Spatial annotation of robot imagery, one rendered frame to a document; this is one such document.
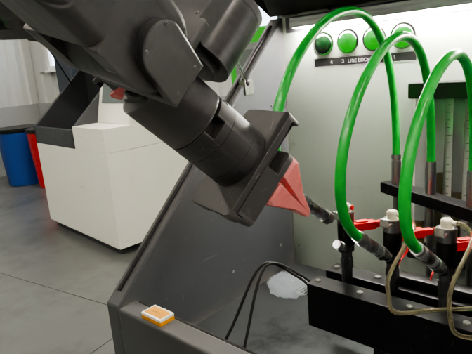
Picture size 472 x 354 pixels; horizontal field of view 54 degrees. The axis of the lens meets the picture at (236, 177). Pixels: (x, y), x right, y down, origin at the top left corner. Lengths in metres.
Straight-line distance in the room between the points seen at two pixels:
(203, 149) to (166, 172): 3.41
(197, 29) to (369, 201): 0.81
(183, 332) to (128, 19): 0.58
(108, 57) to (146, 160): 3.39
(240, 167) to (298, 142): 0.78
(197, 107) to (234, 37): 0.06
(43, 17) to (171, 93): 0.09
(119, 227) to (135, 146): 0.62
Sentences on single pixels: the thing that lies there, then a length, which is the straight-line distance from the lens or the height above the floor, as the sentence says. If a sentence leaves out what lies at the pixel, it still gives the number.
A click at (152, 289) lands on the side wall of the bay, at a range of 0.92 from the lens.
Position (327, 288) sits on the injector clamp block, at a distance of 0.81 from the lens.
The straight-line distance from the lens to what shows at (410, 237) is 0.59.
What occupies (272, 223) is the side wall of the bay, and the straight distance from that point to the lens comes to 1.15.
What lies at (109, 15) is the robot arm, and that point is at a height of 1.38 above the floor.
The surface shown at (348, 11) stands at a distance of 0.76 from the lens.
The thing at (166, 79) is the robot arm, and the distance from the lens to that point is 0.30.
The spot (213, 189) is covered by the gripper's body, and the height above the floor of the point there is 1.25.
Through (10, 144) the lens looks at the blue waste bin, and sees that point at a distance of 6.72.
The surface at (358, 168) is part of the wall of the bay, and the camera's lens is 1.08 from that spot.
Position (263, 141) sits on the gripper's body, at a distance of 0.39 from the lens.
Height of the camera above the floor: 1.35
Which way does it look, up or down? 14 degrees down
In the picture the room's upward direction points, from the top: 5 degrees counter-clockwise
